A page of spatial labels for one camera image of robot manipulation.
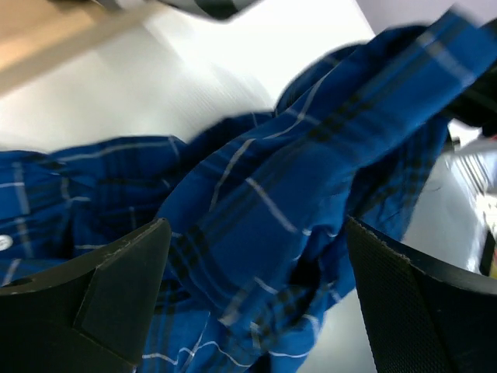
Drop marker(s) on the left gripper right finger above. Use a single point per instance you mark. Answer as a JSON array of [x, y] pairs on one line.
[[421, 314]]

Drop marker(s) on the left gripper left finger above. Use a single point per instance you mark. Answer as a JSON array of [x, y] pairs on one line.
[[88, 314]]

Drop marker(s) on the blue plaid shirt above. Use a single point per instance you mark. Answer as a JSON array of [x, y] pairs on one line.
[[257, 202]]

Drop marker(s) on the black white checkered shirt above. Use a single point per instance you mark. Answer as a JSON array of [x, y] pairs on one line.
[[213, 9]]

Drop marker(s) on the wooden clothes rack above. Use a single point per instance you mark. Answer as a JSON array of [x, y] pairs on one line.
[[71, 28]]

